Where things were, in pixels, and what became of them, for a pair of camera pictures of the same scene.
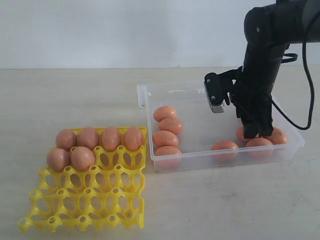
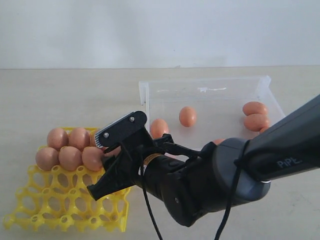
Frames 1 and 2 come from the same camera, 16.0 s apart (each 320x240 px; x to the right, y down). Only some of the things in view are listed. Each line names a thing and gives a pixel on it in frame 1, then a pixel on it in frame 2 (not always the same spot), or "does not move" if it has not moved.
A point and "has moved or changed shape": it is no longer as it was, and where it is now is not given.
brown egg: [161, 138] has moved or changed shape
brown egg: [82, 158] -> [70, 158]
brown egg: [172, 124] -> [159, 126]
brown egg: [162, 112] -> [187, 116]
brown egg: [240, 135] -> [92, 158]
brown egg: [57, 159] -> [46, 157]
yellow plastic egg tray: [112, 190] -> [92, 128]
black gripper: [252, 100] -> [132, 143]
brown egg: [66, 139] -> [57, 138]
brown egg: [88, 137] does not move
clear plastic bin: [183, 133] does not move
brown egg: [111, 138] has moved or changed shape
